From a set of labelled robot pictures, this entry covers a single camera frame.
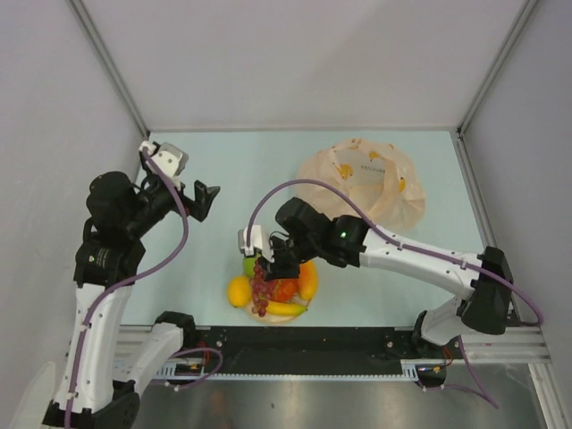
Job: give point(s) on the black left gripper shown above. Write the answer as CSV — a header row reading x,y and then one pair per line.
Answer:
x,y
203,194

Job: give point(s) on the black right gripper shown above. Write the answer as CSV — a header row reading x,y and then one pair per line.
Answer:
x,y
277,269

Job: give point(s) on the orange yellow fake mango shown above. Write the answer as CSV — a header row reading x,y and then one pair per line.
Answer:
x,y
308,280

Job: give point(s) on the green fake apple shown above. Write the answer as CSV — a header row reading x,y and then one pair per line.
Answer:
x,y
250,267

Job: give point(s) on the red fake grape bunch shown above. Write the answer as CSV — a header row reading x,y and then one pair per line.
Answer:
x,y
262,291

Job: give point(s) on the yellow fake banana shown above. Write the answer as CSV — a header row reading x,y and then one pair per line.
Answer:
x,y
285,309

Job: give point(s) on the yellow fake lemon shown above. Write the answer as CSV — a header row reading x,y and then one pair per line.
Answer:
x,y
239,291

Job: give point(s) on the translucent peach plastic bag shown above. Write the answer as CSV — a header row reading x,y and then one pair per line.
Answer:
x,y
379,178

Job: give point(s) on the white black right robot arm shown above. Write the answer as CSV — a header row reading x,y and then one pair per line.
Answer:
x,y
479,283

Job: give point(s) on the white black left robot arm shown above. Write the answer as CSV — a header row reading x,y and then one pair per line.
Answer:
x,y
93,393

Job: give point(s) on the round cream green plate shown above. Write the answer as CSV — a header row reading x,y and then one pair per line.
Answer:
x,y
268,319

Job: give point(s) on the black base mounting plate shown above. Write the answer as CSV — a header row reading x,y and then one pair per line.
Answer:
x,y
307,353

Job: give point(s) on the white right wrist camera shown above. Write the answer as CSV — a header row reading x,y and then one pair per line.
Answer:
x,y
255,242

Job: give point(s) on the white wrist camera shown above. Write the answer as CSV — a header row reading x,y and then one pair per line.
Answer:
x,y
255,242
166,158

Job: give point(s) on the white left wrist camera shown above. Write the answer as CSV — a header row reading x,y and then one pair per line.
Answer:
x,y
166,158

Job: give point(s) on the white slotted cable duct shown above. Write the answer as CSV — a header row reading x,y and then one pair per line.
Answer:
x,y
394,371

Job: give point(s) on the aluminium frame rail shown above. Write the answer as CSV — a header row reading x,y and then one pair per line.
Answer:
x,y
516,345

